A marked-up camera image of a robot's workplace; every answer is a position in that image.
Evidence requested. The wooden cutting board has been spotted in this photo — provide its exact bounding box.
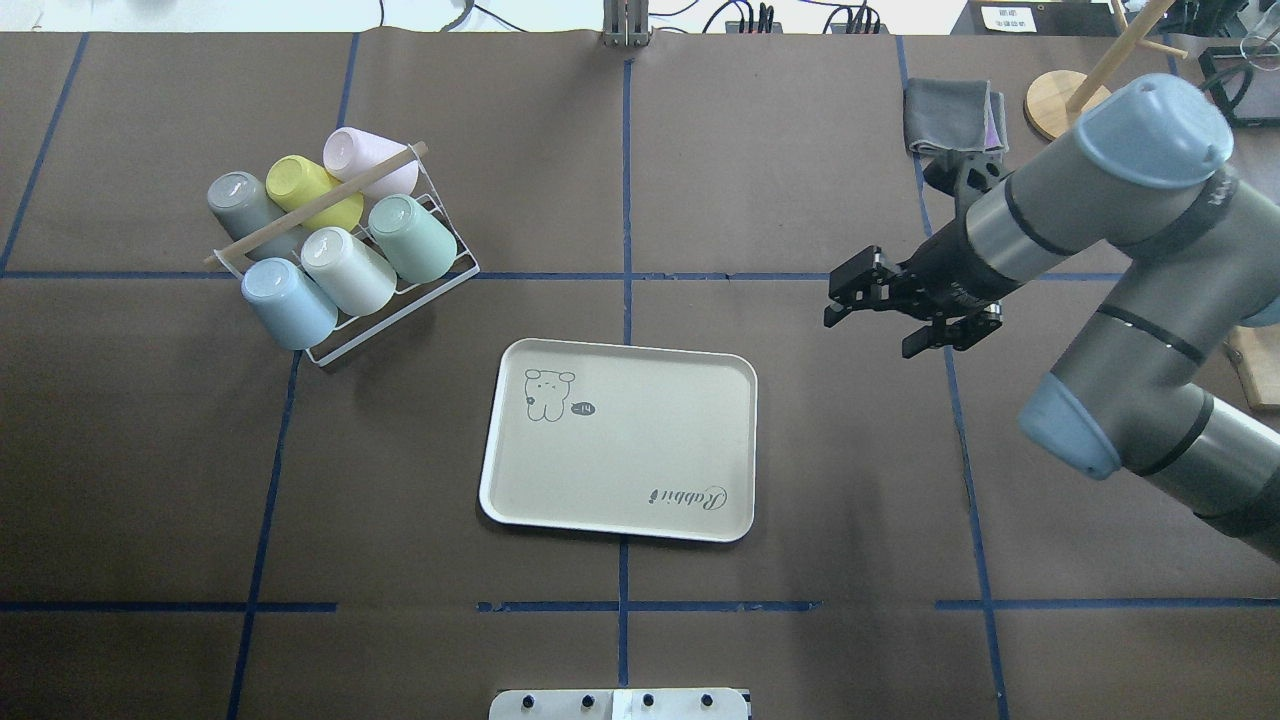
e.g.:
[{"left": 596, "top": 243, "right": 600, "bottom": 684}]
[{"left": 1226, "top": 325, "right": 1279, "bottom": 411}]

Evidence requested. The wooden mug tree stand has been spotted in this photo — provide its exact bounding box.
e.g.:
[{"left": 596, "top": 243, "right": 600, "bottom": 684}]
[{"left": 1023, "top": 1, "right": 1189, "bottom": 141}]

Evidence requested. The yellow cup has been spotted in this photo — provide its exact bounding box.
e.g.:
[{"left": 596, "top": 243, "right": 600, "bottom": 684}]
[{"left": 265, "top": 155, "right": 365, "bottom": 231}]

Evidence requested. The pink cup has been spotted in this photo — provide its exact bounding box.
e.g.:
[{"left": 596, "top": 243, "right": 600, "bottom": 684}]
[{"left": 323, "top": 127, "right": 419, "bottom": 202}]

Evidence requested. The grey folded cloth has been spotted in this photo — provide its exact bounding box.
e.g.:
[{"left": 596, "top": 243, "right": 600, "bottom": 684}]
[{"left": 902, "top": 77, "right": 1010, "bottom": 159}]

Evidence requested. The aluminium frame post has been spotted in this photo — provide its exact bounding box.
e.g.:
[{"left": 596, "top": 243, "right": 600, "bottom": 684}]
[{"left": 602, "top": 0, "right": 652, "bottom": 47}]

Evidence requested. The green cup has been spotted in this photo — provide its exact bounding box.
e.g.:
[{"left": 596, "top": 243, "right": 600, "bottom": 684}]
[{"left": 369, "top": 193, "right": 458, "bottom": 284}]

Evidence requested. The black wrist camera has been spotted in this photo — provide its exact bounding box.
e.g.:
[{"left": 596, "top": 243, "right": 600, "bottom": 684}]
[{"left": 923, "top": 150, "right": 1010, "bottom": 202}]

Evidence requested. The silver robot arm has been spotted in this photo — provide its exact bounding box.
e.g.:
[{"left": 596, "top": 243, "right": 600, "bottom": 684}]
[{"left": 823, "top": 74, "right": 1279, "bottom": 559}]

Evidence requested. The beige rabbit tray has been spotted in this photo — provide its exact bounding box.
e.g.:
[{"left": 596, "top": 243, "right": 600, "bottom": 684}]
[{"left": 477, "top": 338, "right": 758, "bottom": 543}]

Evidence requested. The cream white cup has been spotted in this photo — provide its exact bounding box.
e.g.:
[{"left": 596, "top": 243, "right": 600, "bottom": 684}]
[{"left": 300, "top": 225, "right": 398, "bottom": 316}]

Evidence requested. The black metal tray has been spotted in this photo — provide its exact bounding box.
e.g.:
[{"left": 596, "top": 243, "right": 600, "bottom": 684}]
[{"left": 1198, "top": 44, "right": 1279, "bottom": 128}]

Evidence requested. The grey cup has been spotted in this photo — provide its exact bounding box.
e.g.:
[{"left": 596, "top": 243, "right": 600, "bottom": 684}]
[{"left": 206, "top": 170, "right": 308, "bottom": 261}]

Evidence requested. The black box with label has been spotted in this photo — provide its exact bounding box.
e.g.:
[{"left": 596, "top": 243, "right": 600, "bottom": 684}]
[{"left": 950, "top": 1, "right": 1119, "bottom": 37}]

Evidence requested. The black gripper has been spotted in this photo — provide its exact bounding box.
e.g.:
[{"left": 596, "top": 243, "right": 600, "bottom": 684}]
[{"left": 823, "top": 222, "right": 1006, "bottom": 359}]

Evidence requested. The white wire cup rack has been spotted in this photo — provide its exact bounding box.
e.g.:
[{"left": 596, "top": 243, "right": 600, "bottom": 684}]
[{"left": 207, "top": 142, "right": 480, "bottom": 366}]

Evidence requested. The light blue cup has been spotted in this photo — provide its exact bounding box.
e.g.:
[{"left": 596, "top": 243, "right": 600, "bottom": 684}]
[{"left": 241, "top": 258, "right": 338, "bottom": 351}]

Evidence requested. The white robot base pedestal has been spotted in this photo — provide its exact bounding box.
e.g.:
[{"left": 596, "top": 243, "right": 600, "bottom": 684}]
[{"left": 488, "top": 687, "right": 753, "bottom": 719}]

